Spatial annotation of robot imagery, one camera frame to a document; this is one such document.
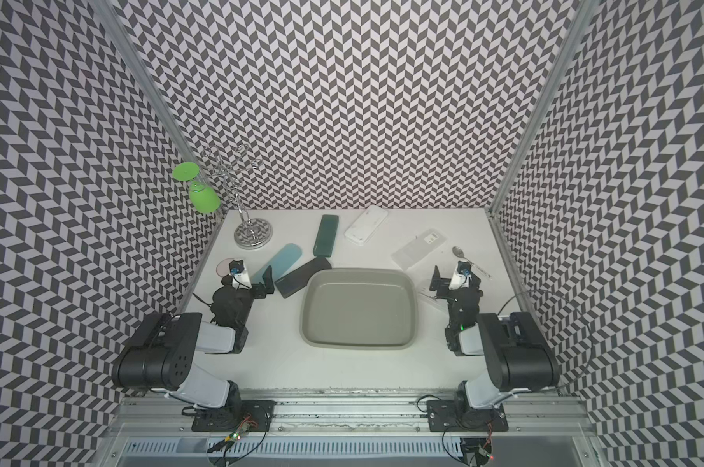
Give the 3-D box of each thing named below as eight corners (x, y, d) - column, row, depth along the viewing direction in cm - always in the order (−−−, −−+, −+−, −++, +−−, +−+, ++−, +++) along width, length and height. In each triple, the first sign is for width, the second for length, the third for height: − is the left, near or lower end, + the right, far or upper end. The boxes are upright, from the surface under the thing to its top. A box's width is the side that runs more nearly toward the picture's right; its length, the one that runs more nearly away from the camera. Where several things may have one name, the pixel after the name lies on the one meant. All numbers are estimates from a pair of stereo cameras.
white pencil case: (343, 236, 112) (343, 231, 110) (371, 207, 122) (371, 202, 120) (362, 247, 109) (362, 242, 107) (388, 216, 119) (389, 211, 117)
